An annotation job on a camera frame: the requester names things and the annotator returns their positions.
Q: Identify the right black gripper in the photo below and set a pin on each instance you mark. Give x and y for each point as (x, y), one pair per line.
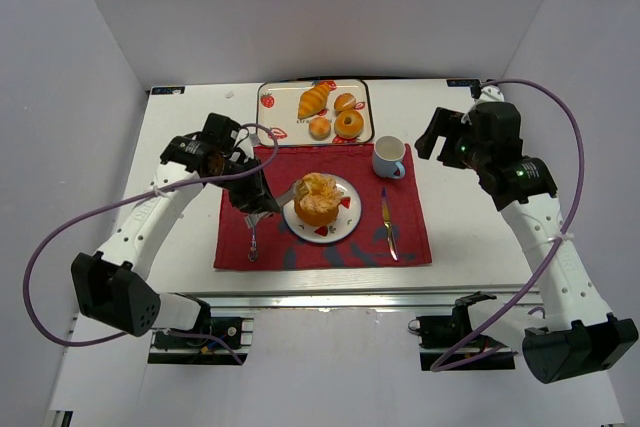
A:
(439, 132)

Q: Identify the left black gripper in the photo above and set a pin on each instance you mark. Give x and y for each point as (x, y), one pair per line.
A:
(257, 198)

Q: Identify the orange bundt cake bread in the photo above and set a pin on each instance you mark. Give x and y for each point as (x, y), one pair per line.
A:
(317, 199)

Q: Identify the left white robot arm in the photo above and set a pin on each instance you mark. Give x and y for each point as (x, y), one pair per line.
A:
(111, 285)

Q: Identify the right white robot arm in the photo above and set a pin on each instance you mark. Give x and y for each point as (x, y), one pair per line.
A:
(558, 321)

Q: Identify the right blue table label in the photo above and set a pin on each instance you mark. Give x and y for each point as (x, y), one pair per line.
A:
(463, 83)

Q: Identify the blue table label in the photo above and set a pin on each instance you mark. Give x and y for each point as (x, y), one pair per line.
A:
(463, 83)
(167, 90)

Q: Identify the silver fork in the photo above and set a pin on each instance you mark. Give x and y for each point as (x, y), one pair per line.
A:
(253, 250)

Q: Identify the light blue mug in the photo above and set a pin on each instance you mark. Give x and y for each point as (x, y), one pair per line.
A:
(387, 159)

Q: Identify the white watermelon pattern plate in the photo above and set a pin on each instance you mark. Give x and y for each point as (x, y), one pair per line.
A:
(336, 223)

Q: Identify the glazed donut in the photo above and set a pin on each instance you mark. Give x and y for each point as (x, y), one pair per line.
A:
(349, 124)

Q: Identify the small round muffin bun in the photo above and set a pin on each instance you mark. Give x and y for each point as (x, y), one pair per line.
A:
(320, 128)

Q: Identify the iridescent table knife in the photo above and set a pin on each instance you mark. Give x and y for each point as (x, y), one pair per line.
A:
(388, 225)

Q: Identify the small cream filled bun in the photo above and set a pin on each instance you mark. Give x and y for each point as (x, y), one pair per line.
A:
(344, 102)

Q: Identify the strawberry pattern serving tray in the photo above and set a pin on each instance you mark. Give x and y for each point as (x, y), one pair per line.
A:
(277, 110)

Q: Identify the croissant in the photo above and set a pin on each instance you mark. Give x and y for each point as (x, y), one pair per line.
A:
(313, 101)

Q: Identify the red cloth placemat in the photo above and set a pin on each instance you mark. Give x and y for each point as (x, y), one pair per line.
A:
(280, 249)

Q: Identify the left blue table label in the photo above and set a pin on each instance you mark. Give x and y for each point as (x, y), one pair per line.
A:
(167, 90)

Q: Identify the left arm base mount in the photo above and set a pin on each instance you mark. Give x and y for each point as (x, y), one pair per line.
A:
(224, 341)

